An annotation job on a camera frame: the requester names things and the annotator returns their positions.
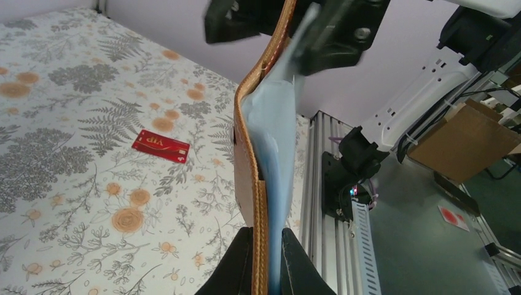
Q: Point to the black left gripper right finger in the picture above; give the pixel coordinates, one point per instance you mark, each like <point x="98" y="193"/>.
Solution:
<point x="298" y="274"/>

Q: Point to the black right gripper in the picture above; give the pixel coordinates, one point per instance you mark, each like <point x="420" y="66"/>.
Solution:
<point x="336" y="37"/>

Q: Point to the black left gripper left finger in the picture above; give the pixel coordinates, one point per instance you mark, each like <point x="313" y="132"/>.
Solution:
<point x="233" y="274"/>

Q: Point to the brown leather card holder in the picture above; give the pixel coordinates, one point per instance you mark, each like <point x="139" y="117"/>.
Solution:
<point x="264" y="128"/>

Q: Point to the dark red credit card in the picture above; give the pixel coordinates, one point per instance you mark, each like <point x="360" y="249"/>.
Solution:
<point x="161" y="146"/>

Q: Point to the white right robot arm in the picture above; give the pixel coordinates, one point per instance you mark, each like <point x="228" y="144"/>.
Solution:
<point x="478" y="38"/>

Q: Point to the pink card on floor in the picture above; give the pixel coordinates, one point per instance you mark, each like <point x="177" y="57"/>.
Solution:
<point x="453" y="218"/>

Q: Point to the brown cardboard box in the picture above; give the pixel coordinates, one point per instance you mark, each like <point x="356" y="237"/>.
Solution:
<point x="467" y="140"/>

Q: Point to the aluminium mounting rail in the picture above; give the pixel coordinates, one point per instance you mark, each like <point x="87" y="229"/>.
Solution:
<point x="329" y="243"/>

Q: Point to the blue slotted cable duct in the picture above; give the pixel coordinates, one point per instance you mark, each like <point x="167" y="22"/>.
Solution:
<point x="367" y="264"/>

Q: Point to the left aluminium corner post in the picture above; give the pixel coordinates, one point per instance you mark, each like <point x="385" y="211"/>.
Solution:
<point x="101" y="7"/>

